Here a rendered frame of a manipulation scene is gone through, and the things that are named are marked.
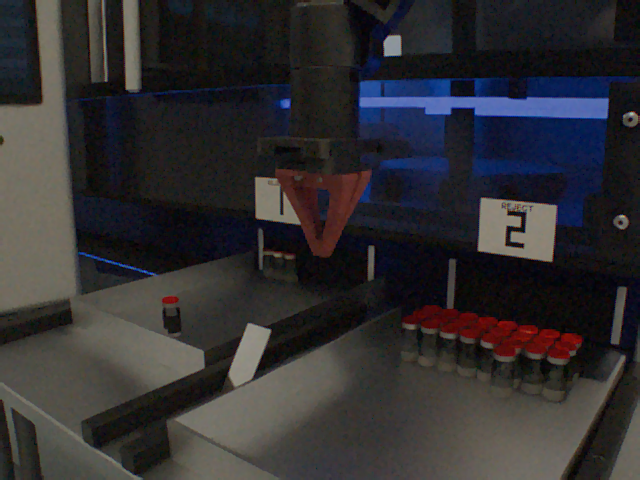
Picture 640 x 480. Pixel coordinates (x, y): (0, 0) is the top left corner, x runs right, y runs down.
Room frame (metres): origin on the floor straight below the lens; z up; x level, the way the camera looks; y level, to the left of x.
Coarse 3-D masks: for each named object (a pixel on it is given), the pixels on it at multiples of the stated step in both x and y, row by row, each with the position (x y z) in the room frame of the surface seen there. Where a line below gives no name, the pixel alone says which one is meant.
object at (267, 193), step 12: (264, 180) 0.81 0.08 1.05; (276, 180) 0.80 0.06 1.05; (264, 192) 0.81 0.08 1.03; (276, 192) 0.80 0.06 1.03; (264, 204) 0.81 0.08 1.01; (276, 204) 0.80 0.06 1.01; (288, 204) 0.78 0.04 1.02; (264, 216) 0.81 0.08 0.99; (276, 216) 0.80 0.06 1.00; (288, 216) 0.78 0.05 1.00
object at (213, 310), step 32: (128, 288) 0.74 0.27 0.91; (160, 288) 0.78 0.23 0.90; (192, 288) 0.82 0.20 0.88; (224, 288) 0.83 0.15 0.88; (256, 288) 0.83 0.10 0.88; (288, 288) 0.83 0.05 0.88; (320, 288) 0.83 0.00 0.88; (352, 288) 0.72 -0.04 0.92; (384, 288) 0.78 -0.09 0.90; (96, 320) 0.63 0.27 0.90; (128, 320) 0.59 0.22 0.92; (160, 320) 0.68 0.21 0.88; (192, 320) 0.68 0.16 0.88; (224, 320) 0.69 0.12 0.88; (256, 320) 0.69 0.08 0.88; (288, 320) 0.61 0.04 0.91; (160, 352) 0.55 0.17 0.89; (192, 352) 0.52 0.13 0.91; (224, 352) 0.53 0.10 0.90
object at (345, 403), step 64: (384, 320) 0.61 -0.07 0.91; (256, 384) 0.45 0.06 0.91; (320, 384) 0.51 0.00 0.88; (384, 384) 0.51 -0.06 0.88; (448, 384) 0.50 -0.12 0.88; (576, 384) 0.49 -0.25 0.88; (192, 448) 0.36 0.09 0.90; (256, 448) 0.39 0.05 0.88; (320, 448) 0.39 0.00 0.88; (384, 448) 0.39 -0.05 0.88; (448, 448) 0.39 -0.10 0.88; (512, 448) 0.39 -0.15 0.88; (576, 448) 0.33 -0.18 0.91
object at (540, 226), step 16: (480, 208) 0.62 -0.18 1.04; (496, 208) 0.60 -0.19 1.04; (512, 208) 0.59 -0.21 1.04; (528, 208) 0.58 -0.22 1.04; (544, 208) 0.57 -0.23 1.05; (480, 224) 0.62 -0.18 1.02; (496, 224) 0.60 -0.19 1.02; (512, 224) 0.59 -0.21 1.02; (528, 224) 0.58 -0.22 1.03; (544, 224) 0.57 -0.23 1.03; (480, 240) 0.61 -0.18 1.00; (496, 240) 0.60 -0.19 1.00; (512, 240) 0.59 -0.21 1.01; (528, 240) 0.58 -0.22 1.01; (544, 240) 0.57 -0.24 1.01; (528, 256) 0.58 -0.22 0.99; (544, 256) 0.57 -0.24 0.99
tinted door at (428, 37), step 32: (416, 0) 0.68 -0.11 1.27; (448, 0) 0.65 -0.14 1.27; (480, 0) 0.63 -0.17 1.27; (512, 0) 0.61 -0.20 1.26; (544, 0) 0.59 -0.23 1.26; (576, 0) 0.57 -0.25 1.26; (608, 0) 0.55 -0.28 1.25; (416, 32) 0.68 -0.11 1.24; (448, 32) 0.65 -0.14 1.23; (480, 32) 0.63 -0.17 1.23; (512, 32) 0.61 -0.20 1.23; (544, 32) 0.59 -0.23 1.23; (576, 32) 0.57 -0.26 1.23; (608, 32) 0.55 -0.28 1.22
